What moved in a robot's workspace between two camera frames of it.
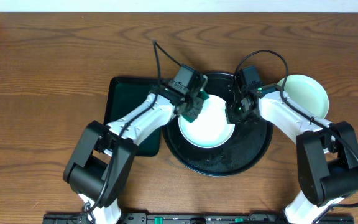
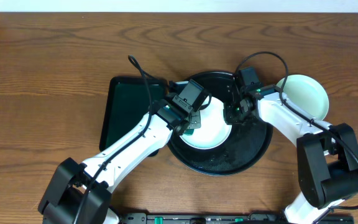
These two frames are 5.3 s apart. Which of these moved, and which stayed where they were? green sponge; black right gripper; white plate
Moved: green sponge
Stayed: white plate; black right gripper
